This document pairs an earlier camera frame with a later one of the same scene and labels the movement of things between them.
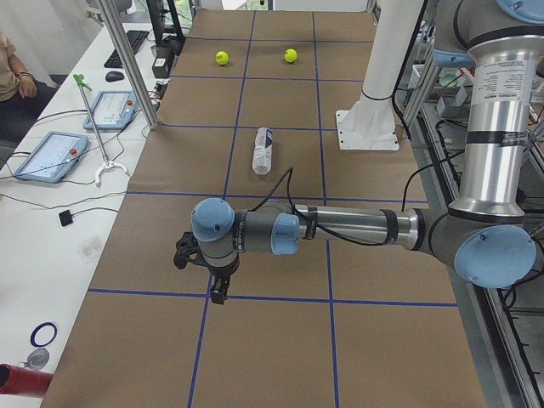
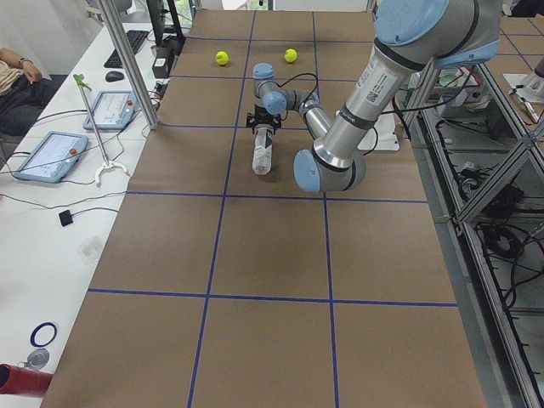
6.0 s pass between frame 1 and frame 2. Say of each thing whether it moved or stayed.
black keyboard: stayed
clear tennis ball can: stayed
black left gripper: moved
